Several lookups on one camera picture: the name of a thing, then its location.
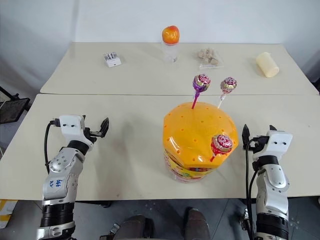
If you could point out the dark rounded shape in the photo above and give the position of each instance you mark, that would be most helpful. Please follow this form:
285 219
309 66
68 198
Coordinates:
133 228
198 225

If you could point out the cream cylinder candle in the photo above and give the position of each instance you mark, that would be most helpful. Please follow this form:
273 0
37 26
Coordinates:
267 64

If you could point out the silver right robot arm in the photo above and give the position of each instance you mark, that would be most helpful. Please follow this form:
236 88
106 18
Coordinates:
273 185

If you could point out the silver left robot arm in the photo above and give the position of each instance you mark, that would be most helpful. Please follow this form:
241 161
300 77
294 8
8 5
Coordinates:
61 172

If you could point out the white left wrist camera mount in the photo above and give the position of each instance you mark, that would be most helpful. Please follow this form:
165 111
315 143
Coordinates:
71 126

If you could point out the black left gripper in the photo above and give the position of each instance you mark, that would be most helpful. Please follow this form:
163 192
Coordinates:
90 137

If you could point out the orange-red apple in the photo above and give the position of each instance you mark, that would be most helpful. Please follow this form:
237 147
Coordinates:
170 35

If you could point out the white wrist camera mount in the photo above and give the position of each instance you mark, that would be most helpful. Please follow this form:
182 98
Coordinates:
71 126
278 142

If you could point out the yellow and white box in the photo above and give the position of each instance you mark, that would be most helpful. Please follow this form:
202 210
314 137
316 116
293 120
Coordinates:
6 212

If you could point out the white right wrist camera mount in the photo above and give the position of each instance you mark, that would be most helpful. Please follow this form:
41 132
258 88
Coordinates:
278 142

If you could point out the pink-wrapped lollipop, white stick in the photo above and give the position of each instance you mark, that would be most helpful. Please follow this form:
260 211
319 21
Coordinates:
228 85

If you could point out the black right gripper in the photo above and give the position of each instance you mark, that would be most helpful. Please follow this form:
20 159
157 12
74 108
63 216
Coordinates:
260 142

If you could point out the black metal stand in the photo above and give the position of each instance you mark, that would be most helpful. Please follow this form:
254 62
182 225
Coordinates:
12 110

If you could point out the clear bag of brown snacks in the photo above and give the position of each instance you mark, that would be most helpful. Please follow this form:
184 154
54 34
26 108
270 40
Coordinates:
207 57

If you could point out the purple-wrapped lollipop, pink stick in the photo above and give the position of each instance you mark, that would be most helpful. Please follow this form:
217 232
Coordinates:
201 83

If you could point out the orange domed lollipop holder tub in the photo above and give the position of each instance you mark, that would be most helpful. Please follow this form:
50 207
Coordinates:
195 132

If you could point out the red-wrapped lollipop, red stick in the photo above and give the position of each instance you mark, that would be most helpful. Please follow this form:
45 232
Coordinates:
222 143

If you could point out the small white printed box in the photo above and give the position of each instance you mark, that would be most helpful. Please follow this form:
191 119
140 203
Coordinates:
112 59

